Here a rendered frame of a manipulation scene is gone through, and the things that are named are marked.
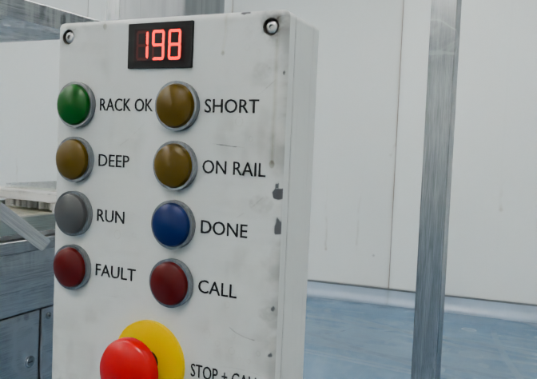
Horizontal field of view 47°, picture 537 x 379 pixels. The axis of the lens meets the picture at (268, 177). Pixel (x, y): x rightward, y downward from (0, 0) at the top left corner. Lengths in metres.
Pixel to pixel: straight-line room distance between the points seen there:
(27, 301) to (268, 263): 1.06
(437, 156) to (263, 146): 1.17
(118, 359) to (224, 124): 0.15
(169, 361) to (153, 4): 0.25
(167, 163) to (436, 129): 1.17
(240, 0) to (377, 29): 0.99
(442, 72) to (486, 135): 2.61
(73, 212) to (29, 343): 1.02
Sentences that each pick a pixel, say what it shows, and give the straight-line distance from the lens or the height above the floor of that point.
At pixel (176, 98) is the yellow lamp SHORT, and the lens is 0.37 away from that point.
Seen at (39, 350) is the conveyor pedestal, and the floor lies 0.55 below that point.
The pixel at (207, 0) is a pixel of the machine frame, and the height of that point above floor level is 1.12.
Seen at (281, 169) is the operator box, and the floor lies 1.00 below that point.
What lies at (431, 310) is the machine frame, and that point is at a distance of 1.55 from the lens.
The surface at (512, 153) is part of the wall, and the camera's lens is 4.11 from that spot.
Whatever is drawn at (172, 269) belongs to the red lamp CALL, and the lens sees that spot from 0.38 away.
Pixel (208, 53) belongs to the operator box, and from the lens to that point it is 0.38.
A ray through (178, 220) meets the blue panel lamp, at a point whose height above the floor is 0.96.
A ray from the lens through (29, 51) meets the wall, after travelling 5.34.
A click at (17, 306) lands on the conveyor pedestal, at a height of 0.66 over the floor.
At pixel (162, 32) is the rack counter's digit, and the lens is 0.39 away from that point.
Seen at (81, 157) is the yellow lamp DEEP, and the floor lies 1.00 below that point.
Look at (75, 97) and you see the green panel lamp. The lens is 0.42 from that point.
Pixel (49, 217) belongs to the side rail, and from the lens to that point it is 1.33.
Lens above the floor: 1.01
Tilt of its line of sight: 3 degrees down
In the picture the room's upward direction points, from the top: 2 degrees clockwise
